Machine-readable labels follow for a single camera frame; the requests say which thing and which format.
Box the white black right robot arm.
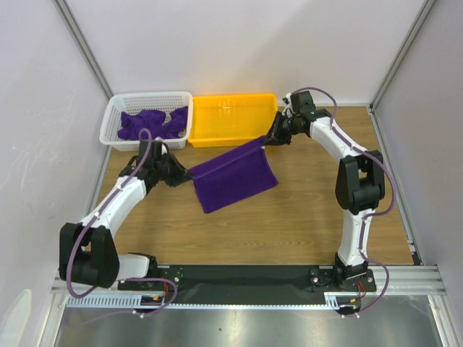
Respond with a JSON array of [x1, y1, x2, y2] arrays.
[[264, 87, 386, 291]]

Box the purple towel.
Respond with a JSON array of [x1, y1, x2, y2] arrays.
[[117, 106, 188, 140], [190, 137, 279, 213]]

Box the purple towel in basket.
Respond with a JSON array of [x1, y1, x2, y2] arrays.
[[117, 106, 188, 140]]

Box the aluminium frame rail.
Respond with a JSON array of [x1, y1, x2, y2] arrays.
[[50, 263, 449, 297]]

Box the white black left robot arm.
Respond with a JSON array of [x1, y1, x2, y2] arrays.
[[59, 141, 190, 289]]

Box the yellow plastic tray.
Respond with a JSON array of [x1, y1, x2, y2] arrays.
[[188, 93, 278, 147]]

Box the white perforated plastic basket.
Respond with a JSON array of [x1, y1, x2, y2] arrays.
[[99, 91, 193, 152]]

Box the white slotted cable duct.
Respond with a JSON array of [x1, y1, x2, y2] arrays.
[[67, 294, 344, 310]]

